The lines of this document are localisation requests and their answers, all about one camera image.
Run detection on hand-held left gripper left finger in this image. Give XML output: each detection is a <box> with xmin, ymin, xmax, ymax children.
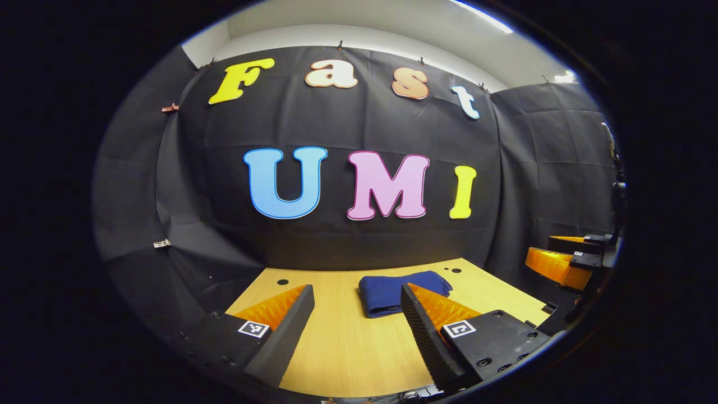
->
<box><xmin>179</xmin><ymin>284</ymin><xmax>315</xmax><ymax>389</ymax></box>

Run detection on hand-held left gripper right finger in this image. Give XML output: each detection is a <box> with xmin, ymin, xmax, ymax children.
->
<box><xmin>400</xmin><ymin>283</ymin><xmax>553</xmax><ymax>393</ymax></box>

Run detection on blue denim jeans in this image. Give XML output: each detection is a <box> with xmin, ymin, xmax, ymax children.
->
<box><xmin>358</xmin><ymin>270</ymin><xmax>453</xmax><ymax>319</ymax></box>

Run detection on black backdrop cloth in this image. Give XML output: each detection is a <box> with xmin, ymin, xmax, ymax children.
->
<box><xmin>91</xmin><ymin>45</ymin><xmax>620</xmax><ymax>337</ymax></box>

